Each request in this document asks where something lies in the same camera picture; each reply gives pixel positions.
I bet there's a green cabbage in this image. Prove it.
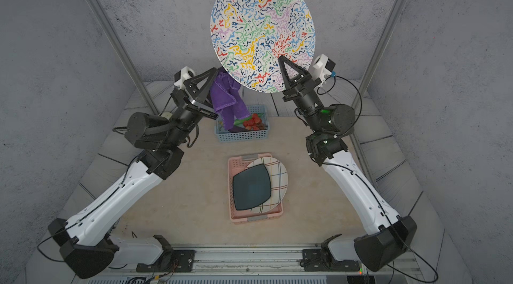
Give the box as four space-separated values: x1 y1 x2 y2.
160 112 172 121

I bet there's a metal base rail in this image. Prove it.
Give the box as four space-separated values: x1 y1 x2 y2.
87 245 425 283

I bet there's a colourful squiggle round plate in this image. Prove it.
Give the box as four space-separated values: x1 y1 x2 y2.
210 0 316 93

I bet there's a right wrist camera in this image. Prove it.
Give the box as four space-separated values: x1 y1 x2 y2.
309 54 335 84

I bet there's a dark teal square plate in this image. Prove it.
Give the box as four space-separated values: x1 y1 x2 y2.
232 164 271 211

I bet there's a white plaid striped round plate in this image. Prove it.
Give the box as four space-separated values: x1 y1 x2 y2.
247 157 289 213

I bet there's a light blue plastic basket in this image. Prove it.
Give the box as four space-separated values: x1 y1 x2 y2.
215 104 270 142

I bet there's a pink plastic basket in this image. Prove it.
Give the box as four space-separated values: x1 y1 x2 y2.
228 153 284 224

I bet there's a green cucumber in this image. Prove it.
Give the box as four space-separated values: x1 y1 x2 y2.
234 113 265 126

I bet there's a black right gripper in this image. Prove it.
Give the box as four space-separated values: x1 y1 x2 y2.
282 61 329 139

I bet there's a purple microfiber cloth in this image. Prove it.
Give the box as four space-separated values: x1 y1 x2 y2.
210 67 250 130

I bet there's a left aluminium frame post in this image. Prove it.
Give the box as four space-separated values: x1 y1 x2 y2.
85 0 159 114

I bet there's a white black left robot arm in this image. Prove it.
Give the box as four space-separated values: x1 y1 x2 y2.
48 67 219 279

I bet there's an aluminium frame post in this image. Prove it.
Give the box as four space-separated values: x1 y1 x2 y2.
359 0 407 106
85 0 159 114

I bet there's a right aluminium frame post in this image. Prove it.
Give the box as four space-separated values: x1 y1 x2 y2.
359 0 407 106

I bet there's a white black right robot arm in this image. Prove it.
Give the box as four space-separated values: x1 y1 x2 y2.
278 55 418 279

